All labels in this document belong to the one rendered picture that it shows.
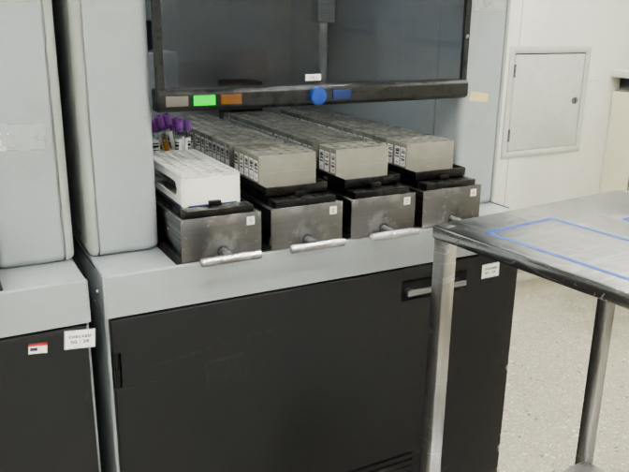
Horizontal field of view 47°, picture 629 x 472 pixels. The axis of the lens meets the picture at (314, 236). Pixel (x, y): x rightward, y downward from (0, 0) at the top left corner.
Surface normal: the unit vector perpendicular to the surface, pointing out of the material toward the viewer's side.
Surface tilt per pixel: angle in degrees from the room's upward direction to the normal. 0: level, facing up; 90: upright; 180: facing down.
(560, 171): 90
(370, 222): 90
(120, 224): 90
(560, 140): 90
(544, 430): 0
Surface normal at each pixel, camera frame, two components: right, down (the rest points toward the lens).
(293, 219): 0.47, 0.26
